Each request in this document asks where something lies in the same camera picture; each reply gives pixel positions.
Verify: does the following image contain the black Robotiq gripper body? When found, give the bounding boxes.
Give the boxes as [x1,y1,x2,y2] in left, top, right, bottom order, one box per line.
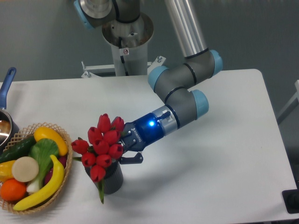
[121,113,164,152]

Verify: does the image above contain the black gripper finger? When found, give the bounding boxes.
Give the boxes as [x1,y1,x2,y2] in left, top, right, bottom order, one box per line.
[119,152,143,165]

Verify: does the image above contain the red tulip bouquet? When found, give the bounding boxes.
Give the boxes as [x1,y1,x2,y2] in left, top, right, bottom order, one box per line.
[71,114,125,203]

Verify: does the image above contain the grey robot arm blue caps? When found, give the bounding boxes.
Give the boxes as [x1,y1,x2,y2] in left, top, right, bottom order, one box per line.
[74,0,223,164]

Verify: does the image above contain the dark grey ribbed vase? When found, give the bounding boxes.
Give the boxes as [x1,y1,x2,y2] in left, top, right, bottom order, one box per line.
[84,161,124,195]

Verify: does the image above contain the red purple vegetable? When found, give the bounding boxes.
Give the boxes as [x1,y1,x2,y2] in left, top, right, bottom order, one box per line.
[44,155,67,185]

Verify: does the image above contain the yellow banana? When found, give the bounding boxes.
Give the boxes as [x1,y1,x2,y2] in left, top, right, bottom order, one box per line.
[13,155,64,211]

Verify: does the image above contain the green bok choy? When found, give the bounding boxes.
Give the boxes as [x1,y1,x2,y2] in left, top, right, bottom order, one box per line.
[27,138,59,194]

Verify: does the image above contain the yellow squash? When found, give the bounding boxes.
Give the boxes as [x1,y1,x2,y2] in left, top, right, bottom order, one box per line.
[34,126,69,156]

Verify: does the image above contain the beige round slice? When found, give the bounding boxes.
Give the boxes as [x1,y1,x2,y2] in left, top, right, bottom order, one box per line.
[12,156,39,182]

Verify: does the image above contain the green cucumber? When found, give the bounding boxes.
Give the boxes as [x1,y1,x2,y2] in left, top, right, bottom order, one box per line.
[0,136,36,163]

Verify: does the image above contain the woven wicker basket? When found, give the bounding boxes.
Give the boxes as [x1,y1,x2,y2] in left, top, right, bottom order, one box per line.
[0,122,73,215]

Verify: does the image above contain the orange fruit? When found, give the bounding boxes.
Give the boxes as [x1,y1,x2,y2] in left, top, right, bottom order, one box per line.
[0,179,27,201]

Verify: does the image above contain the yellow bell pepper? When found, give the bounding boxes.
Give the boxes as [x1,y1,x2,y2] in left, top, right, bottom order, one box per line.
[0,160,16,182]

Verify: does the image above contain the black device at table edge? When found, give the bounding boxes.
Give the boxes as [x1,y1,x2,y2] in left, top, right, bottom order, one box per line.
[282,189,299,214]

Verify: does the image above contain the white metal base frame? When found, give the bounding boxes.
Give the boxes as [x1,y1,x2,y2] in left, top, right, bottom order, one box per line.
[81,56,166,78]

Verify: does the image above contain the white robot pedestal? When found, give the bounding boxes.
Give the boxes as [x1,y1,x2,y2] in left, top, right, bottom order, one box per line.
[102,13,154,73]

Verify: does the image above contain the blue handled saucepan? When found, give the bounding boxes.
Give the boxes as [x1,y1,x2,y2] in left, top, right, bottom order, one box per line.
[0,67,19,154]

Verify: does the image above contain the white frame at right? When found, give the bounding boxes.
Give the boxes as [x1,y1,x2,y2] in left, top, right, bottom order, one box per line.
[277,80,299,125]

